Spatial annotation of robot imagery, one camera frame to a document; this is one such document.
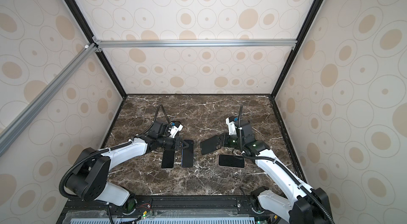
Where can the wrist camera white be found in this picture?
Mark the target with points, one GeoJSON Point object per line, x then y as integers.
{"type": "Point", "coordinates": [174, 129]}
{"type": "Point", "coordinates": [230, 122]}

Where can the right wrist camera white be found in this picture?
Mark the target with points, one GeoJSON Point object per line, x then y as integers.
{"type": "Point", "coordinates": [230, 122]}

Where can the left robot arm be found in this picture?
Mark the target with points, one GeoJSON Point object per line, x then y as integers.
{"type": "Point", "coordinates": [87, 179]}

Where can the black frame post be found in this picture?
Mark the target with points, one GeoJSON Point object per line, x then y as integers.
{"type": "Point", "coordinates": [85, 28]}
{"type": "Point", "coordinates": [309, 19]}

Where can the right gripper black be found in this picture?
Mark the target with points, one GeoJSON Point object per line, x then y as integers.
{"type": "Point", "coordinates": [226, 136]}

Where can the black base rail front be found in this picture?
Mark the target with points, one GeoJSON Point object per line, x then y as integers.
{"type": "Point", "coordinates": [219, 209]}

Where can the bare black phone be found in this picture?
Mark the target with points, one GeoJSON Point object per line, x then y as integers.
{"type": "Point", "coordinates": [187, 157]}
{"type": "Point", "coordinates": [168, 159]}

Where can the horizontal aluminium rail back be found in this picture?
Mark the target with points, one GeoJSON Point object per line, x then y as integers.
{"type": "Point", "coordinates": [202, 43]}

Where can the black frame post left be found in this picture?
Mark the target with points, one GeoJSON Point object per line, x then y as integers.
{"type": "Point", "coordinates": [85, 28]}

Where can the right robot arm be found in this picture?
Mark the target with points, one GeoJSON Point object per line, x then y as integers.
{"type": "Point", "coordinates": [301, 203]}

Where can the black frame post right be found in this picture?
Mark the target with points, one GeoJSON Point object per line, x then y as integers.
{"type": "Point", "coordinates": [309, 19]}

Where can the aluminium rail left wall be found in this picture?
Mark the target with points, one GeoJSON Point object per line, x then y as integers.
{"type": "Point", "coordinates": [20, 123]}

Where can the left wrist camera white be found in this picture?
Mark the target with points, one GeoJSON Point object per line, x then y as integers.
{"type": "Point", "coordinates": [174, 129]}

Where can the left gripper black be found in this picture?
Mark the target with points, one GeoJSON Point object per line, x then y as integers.
{"type": "Point", "coordinates": [177, 141]}

